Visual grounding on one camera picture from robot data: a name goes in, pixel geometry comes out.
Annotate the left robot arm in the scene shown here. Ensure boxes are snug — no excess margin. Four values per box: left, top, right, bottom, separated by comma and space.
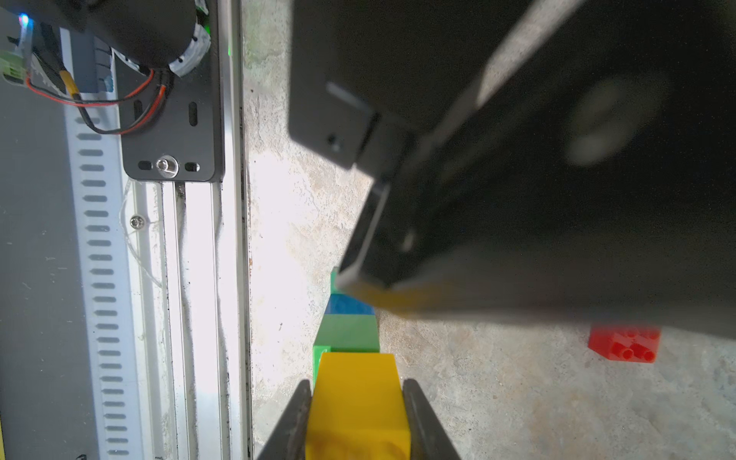
289, 1, 735, 337

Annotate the vented cable duct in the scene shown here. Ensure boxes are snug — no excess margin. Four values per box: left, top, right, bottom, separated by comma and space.
56, 28, 145, 460

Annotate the blue small lego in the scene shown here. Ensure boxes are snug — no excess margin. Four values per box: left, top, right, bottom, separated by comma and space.
325, 293, 375, 315

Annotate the yellow small lego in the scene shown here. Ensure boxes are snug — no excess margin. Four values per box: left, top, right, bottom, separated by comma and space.
305, 352, 411, 459

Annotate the aluminium front rail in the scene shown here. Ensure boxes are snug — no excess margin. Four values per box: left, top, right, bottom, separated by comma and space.
119, 1, 253, 459

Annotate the left controller board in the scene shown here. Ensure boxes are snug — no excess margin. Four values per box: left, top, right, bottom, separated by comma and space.
1, 13, 34, 87

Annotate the green long lego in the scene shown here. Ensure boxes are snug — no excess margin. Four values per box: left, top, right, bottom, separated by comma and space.
312, 266, 343, 383

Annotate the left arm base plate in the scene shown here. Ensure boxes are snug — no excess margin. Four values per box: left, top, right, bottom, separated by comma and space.
121, 1, 224, 182

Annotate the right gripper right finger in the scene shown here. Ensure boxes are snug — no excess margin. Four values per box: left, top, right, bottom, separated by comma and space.
402, 379, 460, 460

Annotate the red small lego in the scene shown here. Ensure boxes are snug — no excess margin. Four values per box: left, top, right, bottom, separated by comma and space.
588, 326, 661, 363

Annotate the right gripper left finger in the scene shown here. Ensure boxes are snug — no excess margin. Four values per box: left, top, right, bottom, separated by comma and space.
258, 379, 312, 460

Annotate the green small lego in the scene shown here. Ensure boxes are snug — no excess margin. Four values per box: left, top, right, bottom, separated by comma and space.
314, 314, 381, 353

